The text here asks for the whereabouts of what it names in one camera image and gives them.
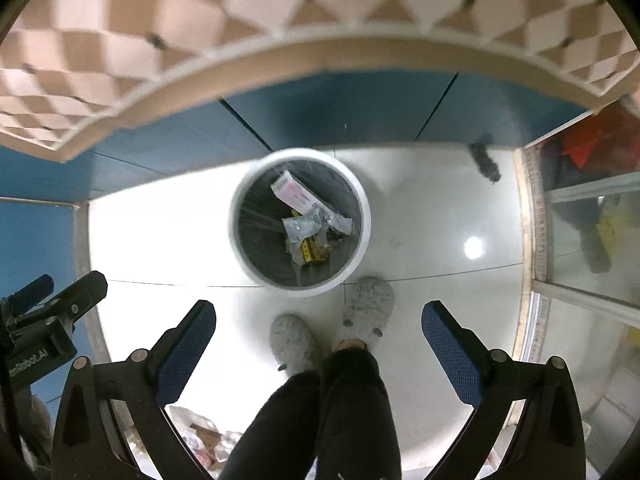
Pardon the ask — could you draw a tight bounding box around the glass sliding door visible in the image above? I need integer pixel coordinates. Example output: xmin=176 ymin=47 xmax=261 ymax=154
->
xmin=522 ymin=96 xmax=639 ymax=326

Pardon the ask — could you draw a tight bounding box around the right grey fuzzy slipper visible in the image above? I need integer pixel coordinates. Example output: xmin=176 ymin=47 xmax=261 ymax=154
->
xmin=337 ymin=278 xmax=395 ymax=351

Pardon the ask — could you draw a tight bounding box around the checkered brown tablecloth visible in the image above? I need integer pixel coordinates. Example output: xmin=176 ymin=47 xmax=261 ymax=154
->
xmin=1 ymin=0 xmax=639 ymax=162

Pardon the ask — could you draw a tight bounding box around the left grey fuzzy slipper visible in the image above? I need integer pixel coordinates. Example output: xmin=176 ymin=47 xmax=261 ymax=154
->
xmin=269 ymin=314 xmax=322 ymax=377

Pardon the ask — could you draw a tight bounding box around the plastic bag of trash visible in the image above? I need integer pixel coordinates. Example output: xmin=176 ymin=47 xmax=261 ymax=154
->
xmin=165 ymin=405 xmax=242 ymax=479

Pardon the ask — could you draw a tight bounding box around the left black trouser leg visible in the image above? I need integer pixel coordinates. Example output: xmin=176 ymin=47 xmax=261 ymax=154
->
xmin=220 ymin=372 xmax=321 ymax=479

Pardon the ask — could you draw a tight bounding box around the black trouser leg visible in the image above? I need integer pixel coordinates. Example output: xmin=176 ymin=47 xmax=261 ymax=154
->
xmin=220 ymin=372 xmax=321 ymax=479
xmin=317 ymin=348 xmax=401 ymax=480

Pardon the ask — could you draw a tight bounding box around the right black trouser leg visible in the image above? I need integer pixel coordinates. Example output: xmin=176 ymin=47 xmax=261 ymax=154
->
xmin=317 ymin=348 xmax=401 ymax=480

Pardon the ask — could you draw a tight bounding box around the grey fuzzy slipper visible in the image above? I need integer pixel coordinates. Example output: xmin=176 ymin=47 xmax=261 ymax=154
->
xmin=269 ymin=314 xmax=322 ymax=377
xmin=337 ymin=278 xmax=395 ymax=351

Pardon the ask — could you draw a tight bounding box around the silver foil wrapper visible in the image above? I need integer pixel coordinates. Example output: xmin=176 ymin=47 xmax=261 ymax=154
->
xmin=282 ymin=208 xmax=352 ymax=266

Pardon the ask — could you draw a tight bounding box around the white round trash bin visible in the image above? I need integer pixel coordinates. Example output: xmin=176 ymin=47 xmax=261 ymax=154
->
xmin=229 ymin=148 xmax=372 ymax=297

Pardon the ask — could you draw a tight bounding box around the yellow snack wrapper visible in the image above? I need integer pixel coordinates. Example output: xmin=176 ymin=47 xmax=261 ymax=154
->
xmin=300 ymin=237 xmax=330 ymax=264

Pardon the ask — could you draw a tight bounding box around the pink white carton box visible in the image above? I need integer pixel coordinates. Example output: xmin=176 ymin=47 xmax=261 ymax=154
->
xmin=270 ymin=170 xmax=326 ymax=214

